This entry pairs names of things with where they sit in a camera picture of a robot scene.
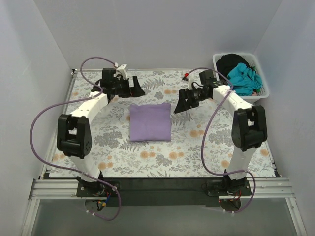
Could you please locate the purple t shirt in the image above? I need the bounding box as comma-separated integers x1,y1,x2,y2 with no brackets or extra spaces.
129,103,172,142

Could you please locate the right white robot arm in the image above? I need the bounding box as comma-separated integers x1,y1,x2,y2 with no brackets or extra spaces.
174,69,267,196

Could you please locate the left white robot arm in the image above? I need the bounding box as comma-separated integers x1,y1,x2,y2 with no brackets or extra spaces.
57,68,145,197

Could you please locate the black t shirt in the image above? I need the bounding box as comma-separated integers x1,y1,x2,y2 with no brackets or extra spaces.
216,54,250,77

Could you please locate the floral patterned table mat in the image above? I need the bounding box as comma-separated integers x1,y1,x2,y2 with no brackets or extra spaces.
48,69,276,178

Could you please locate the teal t shirt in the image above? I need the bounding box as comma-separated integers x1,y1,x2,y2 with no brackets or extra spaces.
227,63,262,96

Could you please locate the white plastic laundry basket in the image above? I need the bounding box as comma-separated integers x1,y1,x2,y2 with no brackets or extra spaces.
213,53,269,103

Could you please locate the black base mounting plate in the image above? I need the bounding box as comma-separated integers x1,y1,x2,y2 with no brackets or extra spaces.
76,177,252,207

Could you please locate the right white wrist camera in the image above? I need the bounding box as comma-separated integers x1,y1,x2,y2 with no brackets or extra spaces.
182,73,194,90

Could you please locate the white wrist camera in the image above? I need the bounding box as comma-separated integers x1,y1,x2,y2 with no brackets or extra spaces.
182,73,194,90
115,63,128,80

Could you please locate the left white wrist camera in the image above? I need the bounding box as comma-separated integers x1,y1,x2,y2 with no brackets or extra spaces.
115,63,128,80

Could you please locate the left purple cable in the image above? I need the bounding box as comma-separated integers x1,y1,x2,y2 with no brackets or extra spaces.
29,56,123,221

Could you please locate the purple cable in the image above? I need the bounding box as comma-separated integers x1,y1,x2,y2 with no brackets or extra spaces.
29,56,123,221
183,67,256,214

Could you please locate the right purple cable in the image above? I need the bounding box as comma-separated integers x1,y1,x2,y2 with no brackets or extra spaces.
183,67,256,214

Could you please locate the aluminium frame rail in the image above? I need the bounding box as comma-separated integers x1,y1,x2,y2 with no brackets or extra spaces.
29,177,307,236

